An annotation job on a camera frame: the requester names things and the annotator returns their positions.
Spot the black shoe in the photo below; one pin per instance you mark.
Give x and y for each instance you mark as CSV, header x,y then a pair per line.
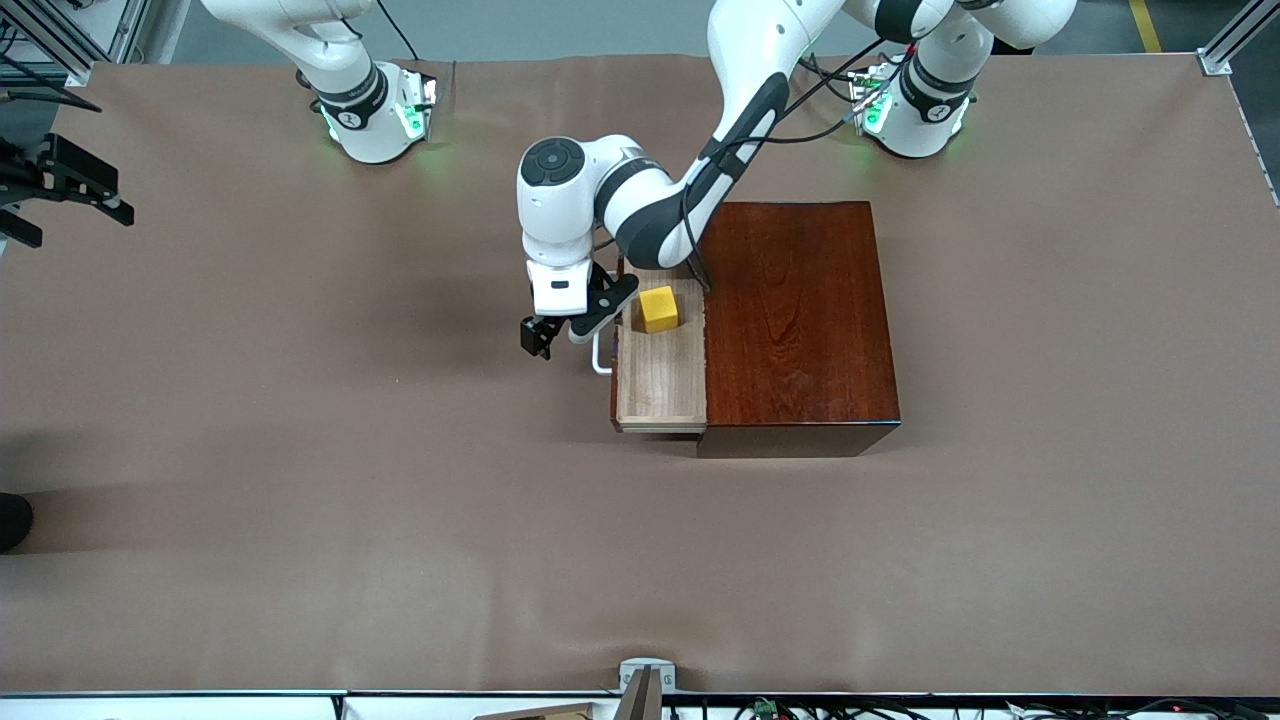
x,y
12,522

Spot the aluminium frame structure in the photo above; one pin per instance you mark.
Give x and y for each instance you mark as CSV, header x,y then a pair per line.
x,y
60,40

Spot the aluminium profile bar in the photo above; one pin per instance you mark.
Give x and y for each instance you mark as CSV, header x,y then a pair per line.
x,y
1235,40

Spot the metal left base connector plate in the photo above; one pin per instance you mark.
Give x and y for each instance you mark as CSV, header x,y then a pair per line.
x,y
868,100

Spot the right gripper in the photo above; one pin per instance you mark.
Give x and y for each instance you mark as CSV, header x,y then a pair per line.
x,y
62,172

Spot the yellow block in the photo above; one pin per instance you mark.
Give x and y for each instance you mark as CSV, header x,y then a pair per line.
x,y
659,310

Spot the brown table cover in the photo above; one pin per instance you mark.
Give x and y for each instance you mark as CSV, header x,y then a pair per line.
x,y
400,560

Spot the dark wooden drawer cabinet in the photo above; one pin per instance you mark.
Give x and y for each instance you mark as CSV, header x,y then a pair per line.
x,y
800,320

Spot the metal right base connector plate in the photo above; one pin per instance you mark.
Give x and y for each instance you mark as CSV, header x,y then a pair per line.
x,y
418,100

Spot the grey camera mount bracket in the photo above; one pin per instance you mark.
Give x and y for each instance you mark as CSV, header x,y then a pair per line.
x,y
645,685

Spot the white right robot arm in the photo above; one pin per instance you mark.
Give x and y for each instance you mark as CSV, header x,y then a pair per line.
x,y
365,135

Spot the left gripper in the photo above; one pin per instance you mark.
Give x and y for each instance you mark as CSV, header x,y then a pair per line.
x,y
537,334

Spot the white table edge rail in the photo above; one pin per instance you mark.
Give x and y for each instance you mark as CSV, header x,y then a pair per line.
x,y
200,709

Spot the metal base connector plate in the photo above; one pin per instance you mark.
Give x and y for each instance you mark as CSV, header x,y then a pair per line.
x,y
418,100
868,100

